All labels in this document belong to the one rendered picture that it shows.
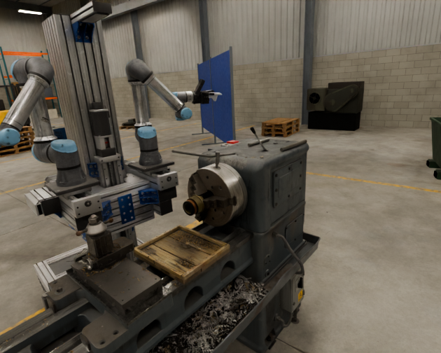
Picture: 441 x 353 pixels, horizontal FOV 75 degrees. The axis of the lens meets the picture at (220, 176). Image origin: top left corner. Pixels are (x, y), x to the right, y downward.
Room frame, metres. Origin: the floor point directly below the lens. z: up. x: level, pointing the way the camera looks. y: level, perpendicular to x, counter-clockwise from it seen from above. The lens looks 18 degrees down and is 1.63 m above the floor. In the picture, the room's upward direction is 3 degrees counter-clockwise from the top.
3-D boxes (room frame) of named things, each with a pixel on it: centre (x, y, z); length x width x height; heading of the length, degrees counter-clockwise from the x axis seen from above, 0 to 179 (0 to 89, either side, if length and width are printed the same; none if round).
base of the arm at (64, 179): (1.50, 0.82, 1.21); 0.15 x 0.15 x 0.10
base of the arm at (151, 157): (1.84, 0.46, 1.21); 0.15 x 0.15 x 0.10
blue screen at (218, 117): (8.23, 0.09, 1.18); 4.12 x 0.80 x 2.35; 13
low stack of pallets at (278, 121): (9.32, -2.06, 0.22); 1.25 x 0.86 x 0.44; 144
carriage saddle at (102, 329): (0.91, 0.47, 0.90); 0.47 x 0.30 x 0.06; 49
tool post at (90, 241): (1.00, 0.49, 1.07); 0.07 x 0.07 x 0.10; 49
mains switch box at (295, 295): (1.53, -0.43, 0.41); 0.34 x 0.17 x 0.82; 139
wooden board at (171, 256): (1.20, 0.21, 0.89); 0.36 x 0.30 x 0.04; 49
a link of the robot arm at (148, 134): (1.85, 0.46, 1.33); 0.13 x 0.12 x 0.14; 22
